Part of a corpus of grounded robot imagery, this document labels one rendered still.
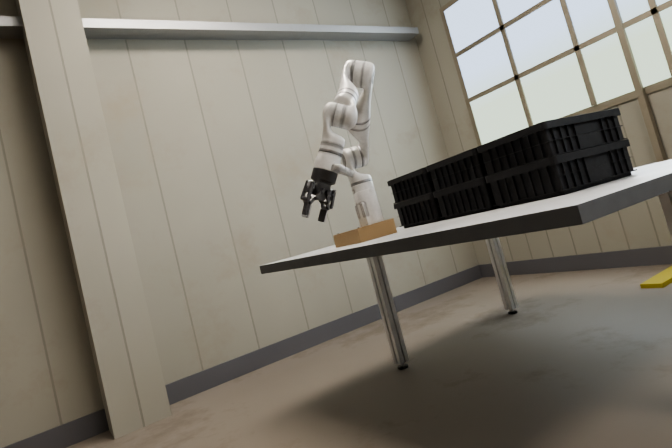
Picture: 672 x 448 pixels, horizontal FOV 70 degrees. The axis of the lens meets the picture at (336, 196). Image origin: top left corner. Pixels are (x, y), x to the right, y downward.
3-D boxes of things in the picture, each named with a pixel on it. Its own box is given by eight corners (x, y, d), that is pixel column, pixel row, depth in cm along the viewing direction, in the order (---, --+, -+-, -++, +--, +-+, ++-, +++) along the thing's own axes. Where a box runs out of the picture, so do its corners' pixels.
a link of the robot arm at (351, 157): (341, 147, 195) (353, 188, 193) (363, 142, 197) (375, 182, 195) (337, 152, 204) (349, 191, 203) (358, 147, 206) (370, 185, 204)
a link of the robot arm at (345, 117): (357, 115, 138) (364, 94, 148) (327, 108, 138) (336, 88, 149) (353, 136, 142) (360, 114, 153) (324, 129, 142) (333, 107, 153)
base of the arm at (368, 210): (370, 224, 191) (358, 183, 193) (358, 228, 199) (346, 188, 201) (388, 219, 196) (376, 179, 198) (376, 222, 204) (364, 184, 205)
